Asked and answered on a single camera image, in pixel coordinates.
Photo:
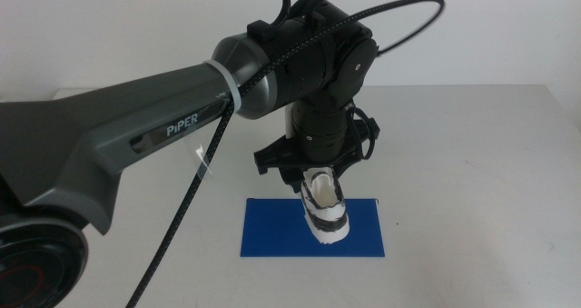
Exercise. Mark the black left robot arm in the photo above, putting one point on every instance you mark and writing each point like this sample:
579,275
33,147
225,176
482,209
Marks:
113,117

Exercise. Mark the white zip tie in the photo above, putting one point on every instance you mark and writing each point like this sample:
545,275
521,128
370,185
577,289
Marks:
229,83

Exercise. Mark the blue rectangular mat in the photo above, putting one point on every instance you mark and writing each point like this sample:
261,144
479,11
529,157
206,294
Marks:
272,235

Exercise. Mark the white and black shoe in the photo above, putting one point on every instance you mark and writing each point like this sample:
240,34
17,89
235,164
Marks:
327,219

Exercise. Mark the translucent plastic strip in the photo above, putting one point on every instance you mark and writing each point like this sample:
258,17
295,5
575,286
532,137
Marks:
203,160

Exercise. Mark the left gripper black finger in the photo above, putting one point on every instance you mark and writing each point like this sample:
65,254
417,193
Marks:
292,181
342,169

